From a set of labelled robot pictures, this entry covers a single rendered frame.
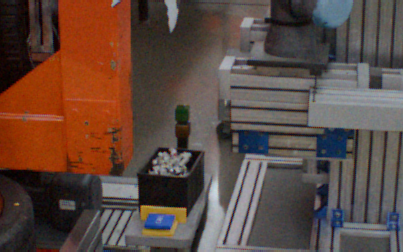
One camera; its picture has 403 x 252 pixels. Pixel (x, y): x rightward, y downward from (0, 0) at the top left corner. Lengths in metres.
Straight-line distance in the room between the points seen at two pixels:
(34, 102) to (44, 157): 0.16
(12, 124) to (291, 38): 0.81
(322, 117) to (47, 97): 0.75
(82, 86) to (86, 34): 0.15
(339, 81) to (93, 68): 0.69
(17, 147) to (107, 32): 0.43
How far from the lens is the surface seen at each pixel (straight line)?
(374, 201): 2.94
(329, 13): 2.44
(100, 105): 2.47
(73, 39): 2.44
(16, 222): 2.35
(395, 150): 2.87
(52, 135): 2.55
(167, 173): 2.48
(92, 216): 2.62
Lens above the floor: 1.53
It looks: 20 degrees down
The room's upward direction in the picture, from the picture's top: straight up
